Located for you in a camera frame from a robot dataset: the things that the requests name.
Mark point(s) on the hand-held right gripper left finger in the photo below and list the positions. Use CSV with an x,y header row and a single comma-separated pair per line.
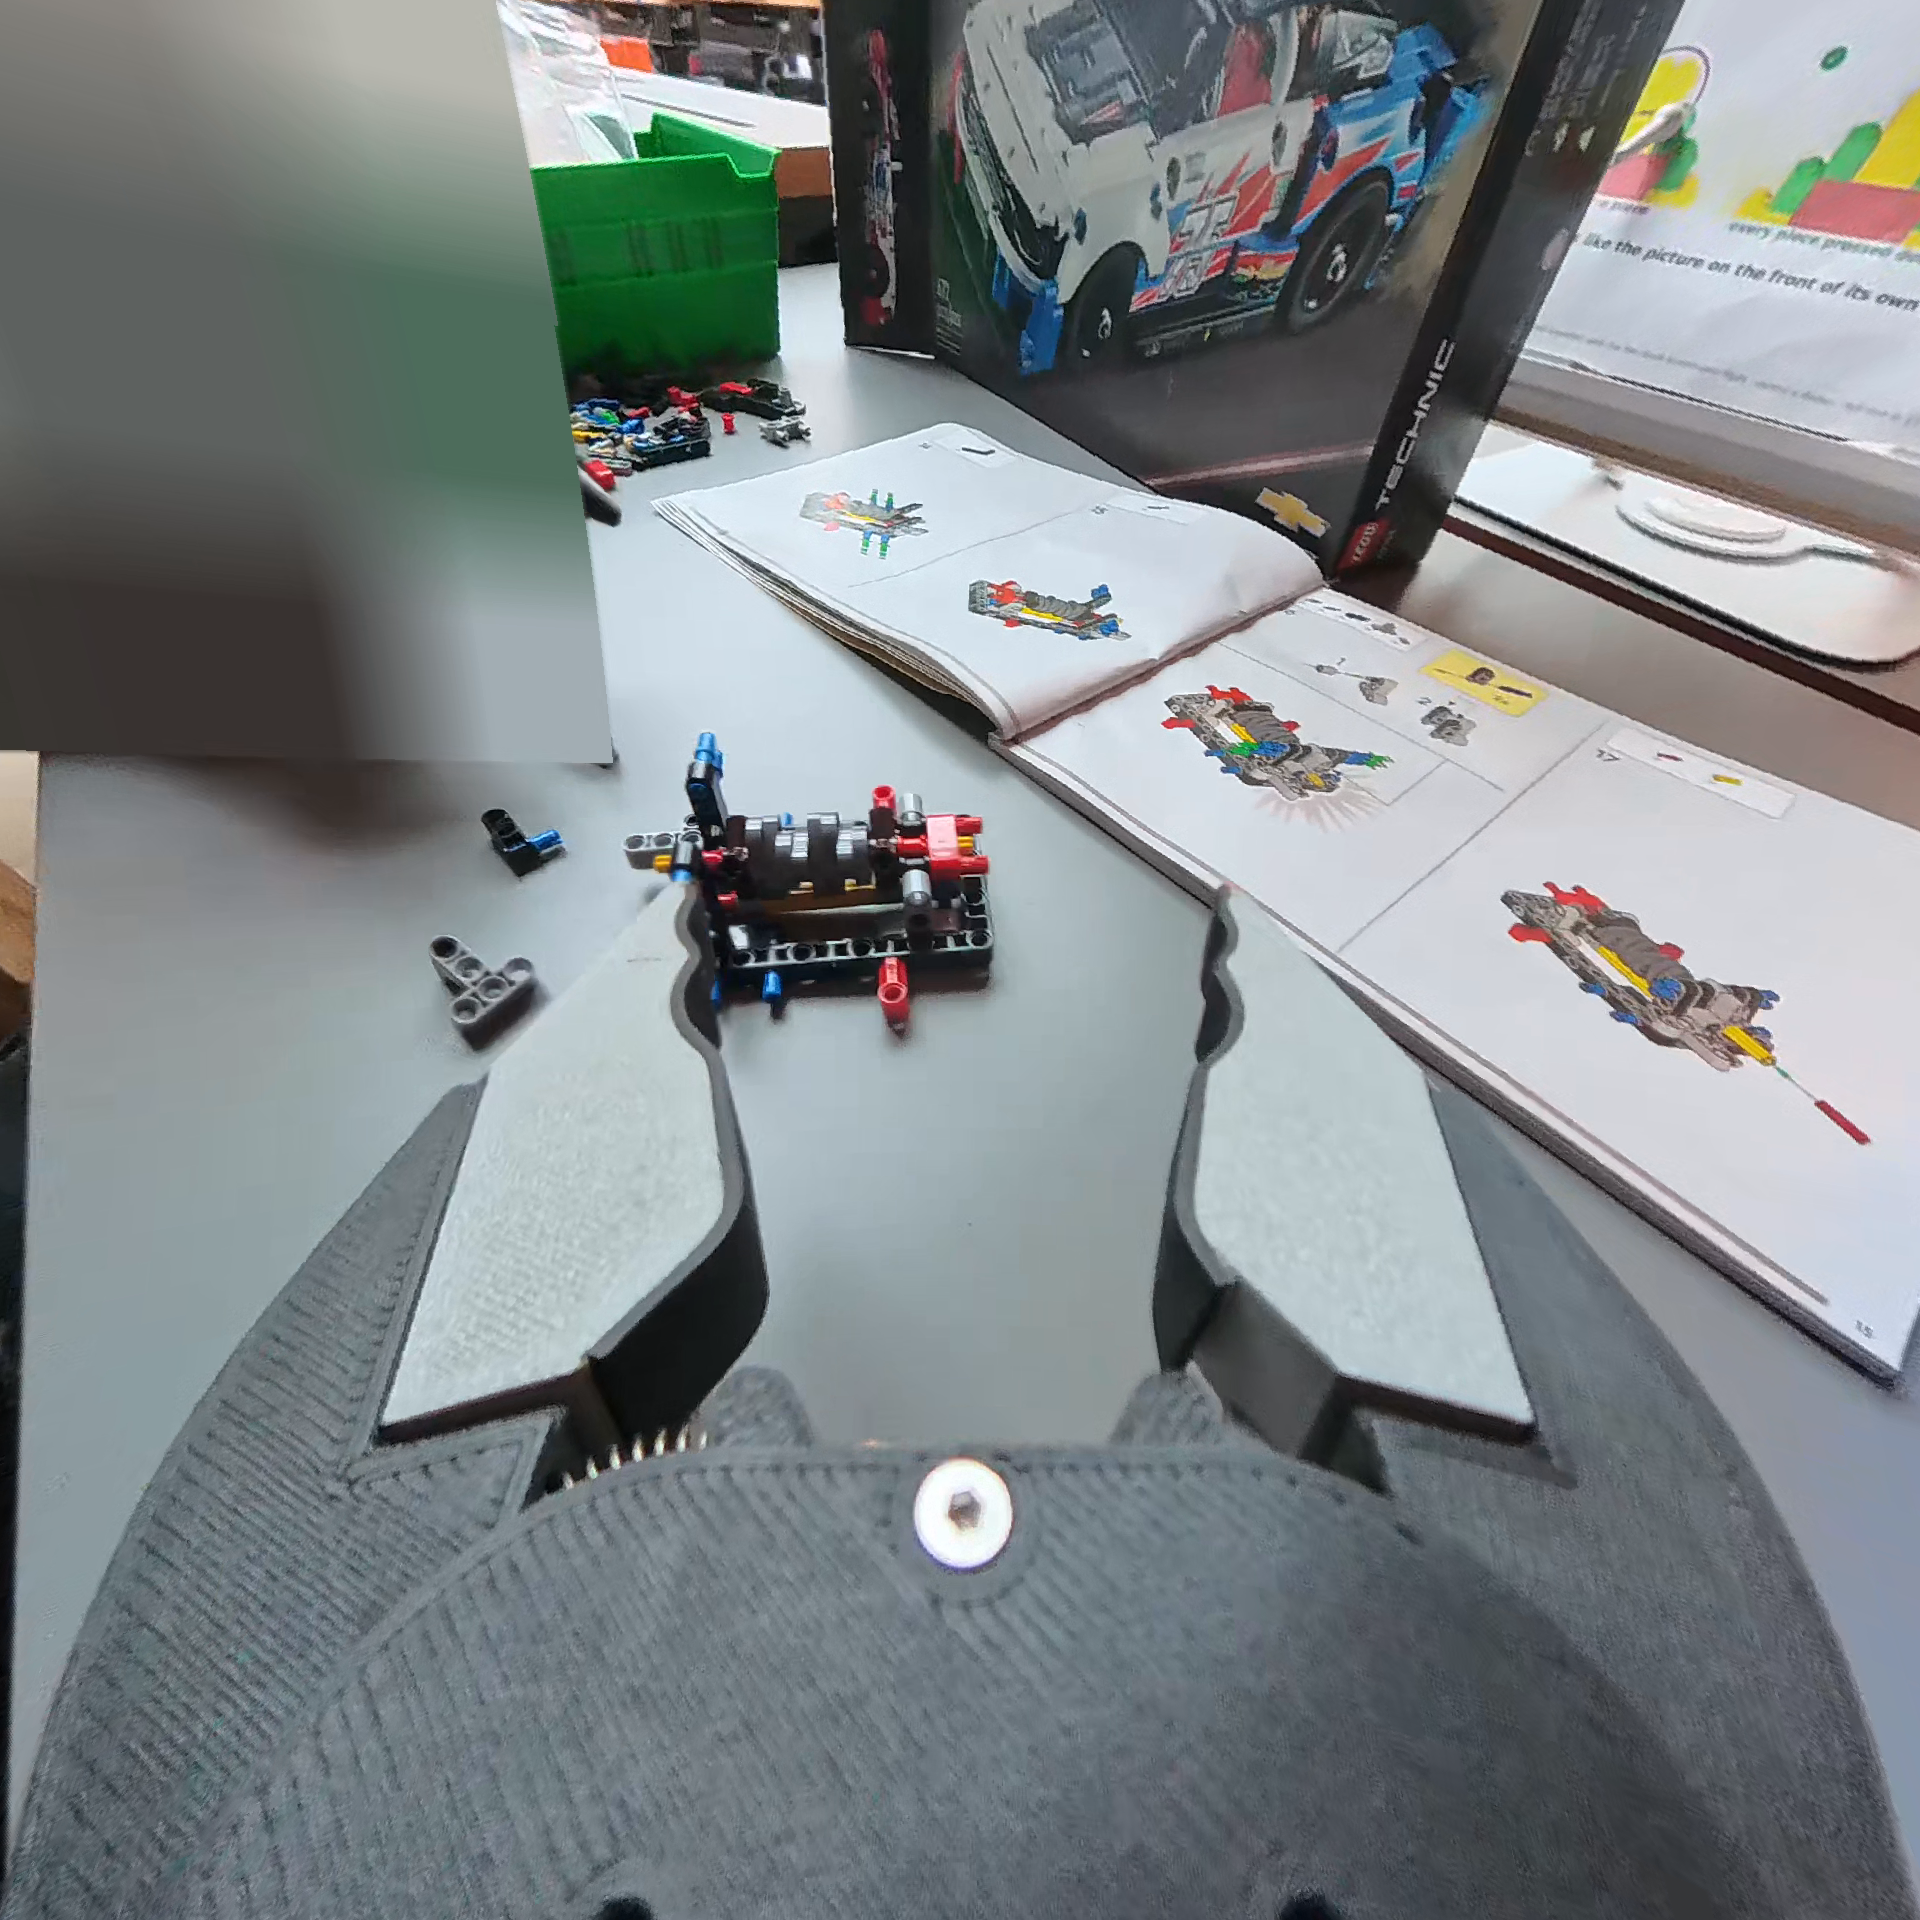
x,y
570,1201

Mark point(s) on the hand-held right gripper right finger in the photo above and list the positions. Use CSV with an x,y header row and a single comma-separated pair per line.
x,y
1348,1231

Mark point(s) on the grey T-shaped lego connector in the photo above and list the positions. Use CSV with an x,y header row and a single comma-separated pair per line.
x,y
480,984

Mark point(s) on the small black lego piece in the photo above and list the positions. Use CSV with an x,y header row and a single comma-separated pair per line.
x,y
510,840

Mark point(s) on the lego chassis assembly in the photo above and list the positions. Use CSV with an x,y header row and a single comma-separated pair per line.
x,y
838,901

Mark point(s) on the lego instruction booklet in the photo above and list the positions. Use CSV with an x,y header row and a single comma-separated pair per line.
x,y
1348,749

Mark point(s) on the pile of loose lego parts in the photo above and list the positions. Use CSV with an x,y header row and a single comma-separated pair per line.
x,y
675,420

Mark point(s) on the lego set box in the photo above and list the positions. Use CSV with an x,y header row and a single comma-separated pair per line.
x,y
1200,225

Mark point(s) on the green plastic bin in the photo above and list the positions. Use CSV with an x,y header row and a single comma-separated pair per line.
x,y
660,255

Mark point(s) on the clear plastic bag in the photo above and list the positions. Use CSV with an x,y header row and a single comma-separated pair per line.
x,y
563,75

